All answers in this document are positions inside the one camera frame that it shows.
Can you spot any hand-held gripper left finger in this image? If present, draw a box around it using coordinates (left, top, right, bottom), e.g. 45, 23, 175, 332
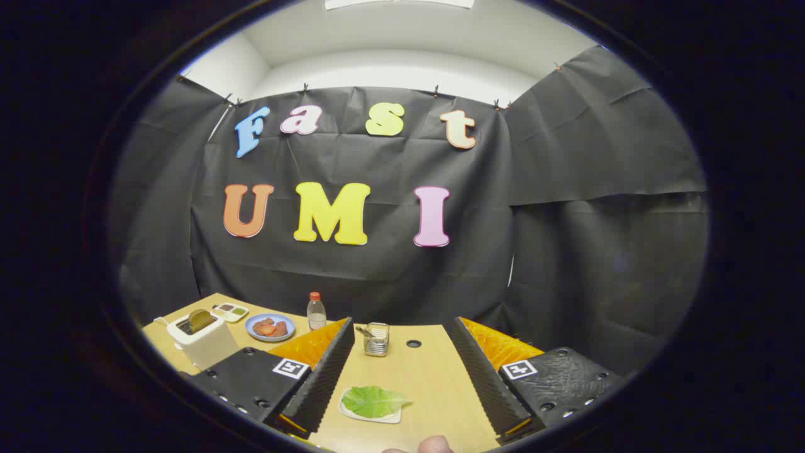
187, 316, 357, 440

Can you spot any metal wire utensil holder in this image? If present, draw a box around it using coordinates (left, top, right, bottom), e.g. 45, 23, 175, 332
364, 322, 390, 357

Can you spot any green lettuce leaf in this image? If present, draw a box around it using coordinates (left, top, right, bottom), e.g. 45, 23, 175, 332
341, 386, 413, 419

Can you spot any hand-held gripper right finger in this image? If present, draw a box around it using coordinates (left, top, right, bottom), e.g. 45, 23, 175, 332
443, 316, 624, 445

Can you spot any white square plate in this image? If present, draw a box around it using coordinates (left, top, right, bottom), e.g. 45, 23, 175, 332
339, 390, 403, 424

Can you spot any blue round plate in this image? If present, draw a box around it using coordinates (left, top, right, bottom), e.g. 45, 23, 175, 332
245, 313, 296, 342

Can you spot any cream white toaster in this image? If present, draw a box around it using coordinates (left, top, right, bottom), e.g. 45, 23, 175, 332
167, 311, 240, 371

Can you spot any white condiment tray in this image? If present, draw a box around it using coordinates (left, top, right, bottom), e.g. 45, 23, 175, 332
211, 303, 250, 323

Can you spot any ceiling light panel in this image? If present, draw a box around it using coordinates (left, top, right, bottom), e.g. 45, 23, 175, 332
325, 0, 475, 11

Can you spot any clear bottle with red cap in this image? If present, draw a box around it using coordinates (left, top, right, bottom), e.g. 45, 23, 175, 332
307, 292, 327, 332

